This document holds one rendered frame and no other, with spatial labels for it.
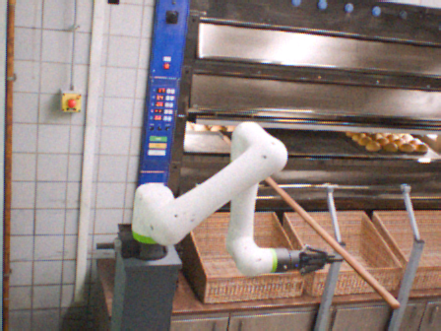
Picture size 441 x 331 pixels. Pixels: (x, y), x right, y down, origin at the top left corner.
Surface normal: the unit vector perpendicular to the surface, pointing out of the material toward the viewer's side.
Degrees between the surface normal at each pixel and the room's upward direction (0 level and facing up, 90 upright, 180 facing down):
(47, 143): 90
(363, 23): 90
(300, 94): 70
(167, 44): 90
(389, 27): 90
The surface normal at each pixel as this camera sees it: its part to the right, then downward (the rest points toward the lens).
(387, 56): 0.34, 0.04
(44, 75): 0.30, 0.37
